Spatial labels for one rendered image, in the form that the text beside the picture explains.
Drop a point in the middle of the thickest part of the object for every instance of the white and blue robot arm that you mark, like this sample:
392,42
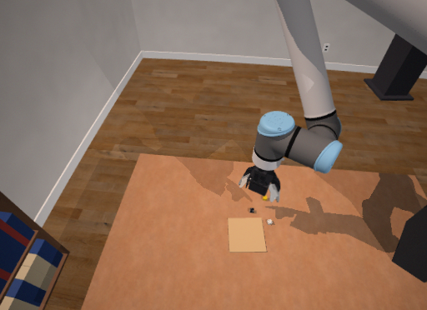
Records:
277,133

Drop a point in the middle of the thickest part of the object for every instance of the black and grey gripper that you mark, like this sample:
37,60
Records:
260,186

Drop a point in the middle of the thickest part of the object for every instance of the light orange mat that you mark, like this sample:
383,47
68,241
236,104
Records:
246,235

